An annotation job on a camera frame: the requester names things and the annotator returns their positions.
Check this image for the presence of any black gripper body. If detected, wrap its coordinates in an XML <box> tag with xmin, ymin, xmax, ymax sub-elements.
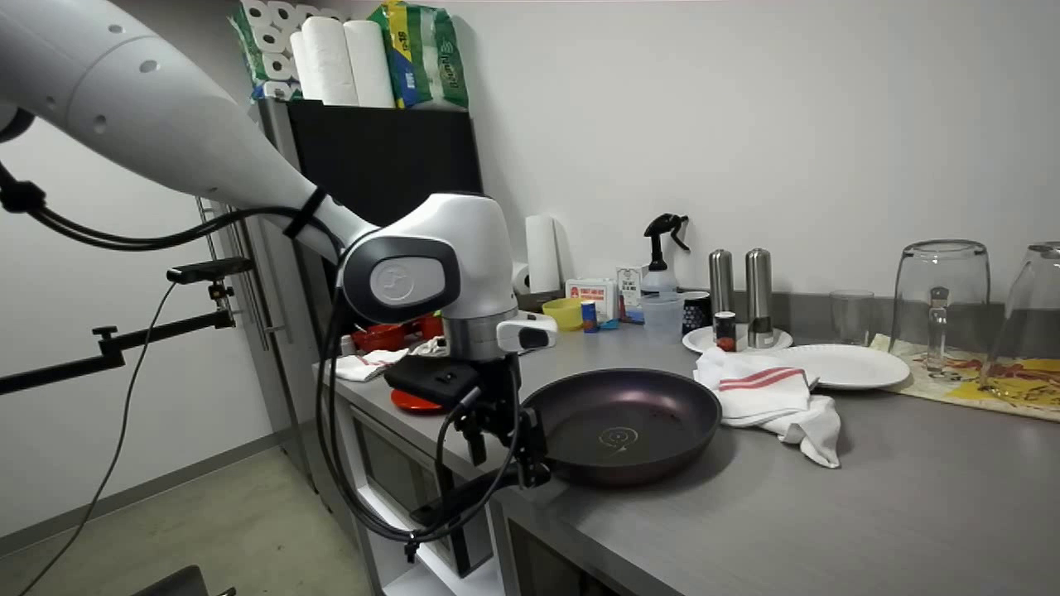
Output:
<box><xmin>443</xmin><ymin>351</ymin><xmax>529</xmax><ymax>442</ymax></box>

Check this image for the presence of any dark frying pan black handle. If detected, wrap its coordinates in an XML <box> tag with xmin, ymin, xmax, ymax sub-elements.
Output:
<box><xmin>409</xmin><ymin>366</ymin><xmax>724</xmax><ymax>540</ymax></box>

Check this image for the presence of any red plate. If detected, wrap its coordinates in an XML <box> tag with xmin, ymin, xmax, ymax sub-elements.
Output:
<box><xmin>387</xmin><ymin>387</ymin><xmax>451</xmax><ymax>417</ymax></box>

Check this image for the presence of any dark glossy undercounter appliance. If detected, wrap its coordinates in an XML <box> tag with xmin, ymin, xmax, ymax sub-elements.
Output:
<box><xmin>361</xmin><ymin>427</ymin><xmax>496</xmax><ymax>578</ymax></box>

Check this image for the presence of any red black clamp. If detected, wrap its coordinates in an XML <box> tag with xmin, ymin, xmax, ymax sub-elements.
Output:
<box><xmin>349</xmin><ymin>313</ymin><xmax>447</xmax><ymax>358</ymax></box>

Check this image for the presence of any crumpled white cloth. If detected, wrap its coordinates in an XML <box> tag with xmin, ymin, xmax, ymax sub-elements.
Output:
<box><xmin>327</xmin><ymin>340</ymin><xmax>451</xmax><ymax>387</ymax></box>

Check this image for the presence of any white paper towel roll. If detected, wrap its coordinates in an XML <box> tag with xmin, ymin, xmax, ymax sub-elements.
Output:
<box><xmin>340</xmin><ymin>16</ymin><xmax>399</xmax><ymax>111</ymax></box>
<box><xmin>288</xmin><ymin>12</ymin><xmax>353</xmax><ymax>108</ymax></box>
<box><xmin>521</xmin><ymin>213</ymin><xmax>568</xmax><ymax>299</ymax></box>

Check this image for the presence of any small white box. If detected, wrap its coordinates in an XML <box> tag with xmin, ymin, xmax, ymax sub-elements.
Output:
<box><xmin>613</xmin><ymin>265</ymin><xmax>646</xmax><ymax>326</ymax></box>

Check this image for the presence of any small white plate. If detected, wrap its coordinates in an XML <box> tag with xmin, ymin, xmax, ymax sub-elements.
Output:
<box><xmin>680</xmin><ymin>321</ymin><xmax>798</xmax><ymax>358</ymax></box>

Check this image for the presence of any clear spray bottle black nozzle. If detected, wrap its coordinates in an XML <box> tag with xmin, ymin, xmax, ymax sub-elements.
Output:
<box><xmin>638</xmin><ymin>207</ymin><xmax>697</xmax><ymax>330</ymax></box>

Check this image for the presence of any small dark spice jar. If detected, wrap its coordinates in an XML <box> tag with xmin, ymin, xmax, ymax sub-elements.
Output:
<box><xmin>712</xmin><ymin>308</ymin><xmax>742</xmax><ymax>355</ymax></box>

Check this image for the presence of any white towel red stripe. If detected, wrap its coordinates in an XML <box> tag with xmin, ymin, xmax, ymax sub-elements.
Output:
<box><xmin>690</xmin><ymin>343</ymin><xmax>846</xmax><ymax>473</ymax></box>

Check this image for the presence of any steel shaker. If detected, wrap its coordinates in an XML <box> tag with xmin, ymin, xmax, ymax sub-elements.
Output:
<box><xmin>707</xmin><ymin>246</ymin><xmax>737</xmax><ymax>325</ymax></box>
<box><xmin>742</xmin><ymin>246</ymin><xmax>776</xmax><ymax>351</ymax></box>

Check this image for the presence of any tall black cabinet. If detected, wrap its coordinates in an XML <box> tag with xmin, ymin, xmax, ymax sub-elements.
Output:
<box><xmin>198</xmin><ymin>95</ymin><xmax>489</xmax><ymax>524</ymax></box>

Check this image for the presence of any white dinner plate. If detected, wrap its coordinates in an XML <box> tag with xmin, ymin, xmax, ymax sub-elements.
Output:
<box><xmin>772</xmin><ymin>340</ymin><xmax>914</xmax><ymax>394</ymax></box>

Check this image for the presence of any green package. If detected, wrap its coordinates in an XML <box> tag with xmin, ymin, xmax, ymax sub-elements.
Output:
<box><xmin>367</xmin><ymin>0</ymin><xmax>474</xmax><ymax>111</ymax></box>

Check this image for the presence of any patterned paper towel pack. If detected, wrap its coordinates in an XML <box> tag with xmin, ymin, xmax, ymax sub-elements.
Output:
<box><xmin>226</xmin><ymin>0</ymin><xmax>297</xmax><ymax>107</ymax></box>

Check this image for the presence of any upturned clear glass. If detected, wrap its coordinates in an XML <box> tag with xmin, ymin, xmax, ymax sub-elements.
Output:
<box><xmin>992</xmin><ymin>238</ymin><xmax>1060</xmax><ymax>365</ymax></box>
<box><xmin>888</xmin><ymin>234</ymin><xmax>993</xmax><ymax>370</ymax></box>

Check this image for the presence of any colourful placemat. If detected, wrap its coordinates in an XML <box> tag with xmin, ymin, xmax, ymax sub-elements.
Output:
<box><xmin>867</xmin><ymin>330</ymin><xmax>1060</xmax><ymax>427</ymax></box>

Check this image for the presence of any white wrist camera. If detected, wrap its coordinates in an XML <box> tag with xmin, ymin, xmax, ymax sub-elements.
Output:
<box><xmin>495</xmin><ymin>310</ymin><xmax>561</xmax><ymax>358</ymax></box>

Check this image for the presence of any thin black cable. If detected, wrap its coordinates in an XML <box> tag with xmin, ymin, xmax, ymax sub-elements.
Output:
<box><xmin>13</xmin><ymin>277</ymin><xmax>183</xmax><ymax>596</ymax></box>

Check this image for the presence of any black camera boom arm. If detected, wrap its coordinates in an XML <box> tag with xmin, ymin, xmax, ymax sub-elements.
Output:
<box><xmin>0</xmin><ymin>255</ymin><xmax>257</xmax><ymax>397</ymax></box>

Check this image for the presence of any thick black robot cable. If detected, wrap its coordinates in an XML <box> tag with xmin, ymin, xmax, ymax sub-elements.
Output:
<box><xmin>0</xmin><ymin>161</ymin><xmax>528</xmax><ymax>565</ymax></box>

